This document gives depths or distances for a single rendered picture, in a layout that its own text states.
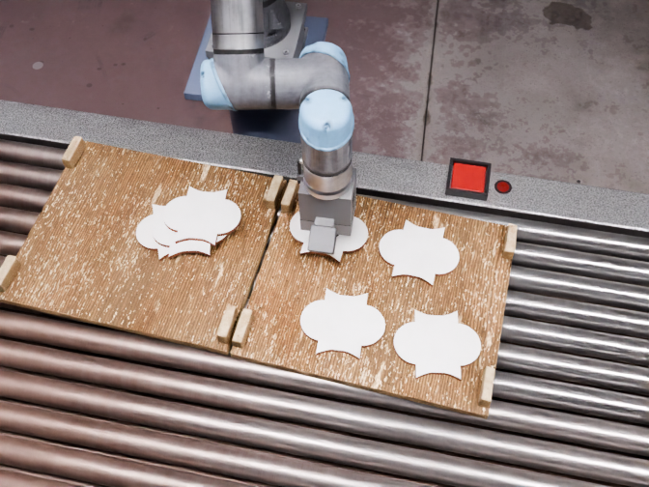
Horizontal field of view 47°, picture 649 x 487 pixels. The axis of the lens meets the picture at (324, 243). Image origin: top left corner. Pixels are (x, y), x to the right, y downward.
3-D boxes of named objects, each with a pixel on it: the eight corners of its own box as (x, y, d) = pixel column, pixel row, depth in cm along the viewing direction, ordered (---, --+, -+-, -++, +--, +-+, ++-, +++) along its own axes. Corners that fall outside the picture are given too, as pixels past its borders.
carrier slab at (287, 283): (292, 186, 137) (291, 181, 136) (515, 232, 131) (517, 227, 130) (231, 358, 119) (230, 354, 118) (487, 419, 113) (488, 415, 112)
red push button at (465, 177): (453, 166, 140) (454, 161, 138) (485, 171, 139) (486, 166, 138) (449, 191, 136) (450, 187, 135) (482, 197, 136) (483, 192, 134)
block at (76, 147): (77, 144, 141) (73, 134, 139) (87, 146, 141) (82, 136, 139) (65, 168, 138) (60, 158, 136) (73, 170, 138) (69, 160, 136)
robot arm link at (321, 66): (274, 38, 112) (273, 92, 106) (349, 36, 112) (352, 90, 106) (277, 75, 118) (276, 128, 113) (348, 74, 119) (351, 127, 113)
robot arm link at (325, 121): (352, 81, 105) (355, 128, 100) (352, 132, 114) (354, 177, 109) (296, 83, 105) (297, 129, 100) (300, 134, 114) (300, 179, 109)
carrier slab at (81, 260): (82, 144, 143) (80, 139, 142) (287, 185, 137) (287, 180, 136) (-4, 301, 125) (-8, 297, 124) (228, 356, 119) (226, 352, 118)
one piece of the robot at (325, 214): (286, 206, 109) (292, 262, 123) (347, 214, 108) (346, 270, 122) (300, 143, 116) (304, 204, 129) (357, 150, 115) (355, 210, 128)
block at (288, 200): (290, 186, 135) (289, 177, 133) (299, 188, 135) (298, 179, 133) (280, 213, 132) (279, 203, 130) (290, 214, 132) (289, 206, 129)
